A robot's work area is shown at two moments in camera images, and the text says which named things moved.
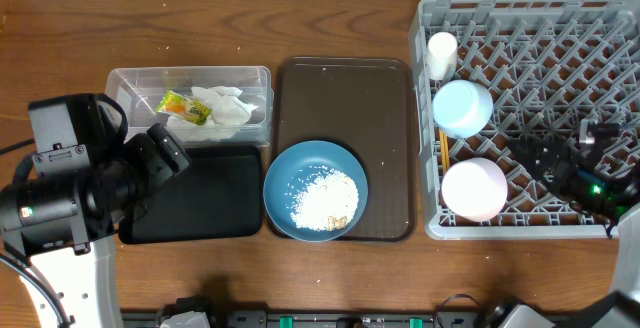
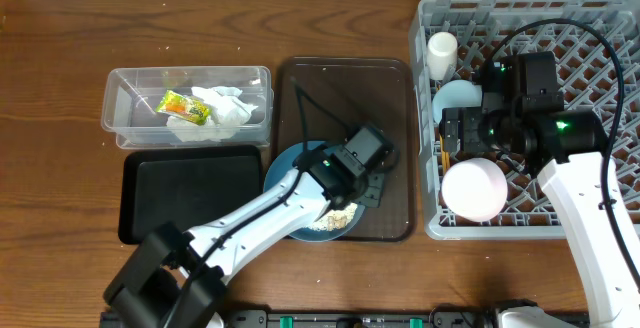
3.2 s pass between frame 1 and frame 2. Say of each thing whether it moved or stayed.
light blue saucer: stayed
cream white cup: stayed
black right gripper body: moved
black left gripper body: moved
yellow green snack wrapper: stayed
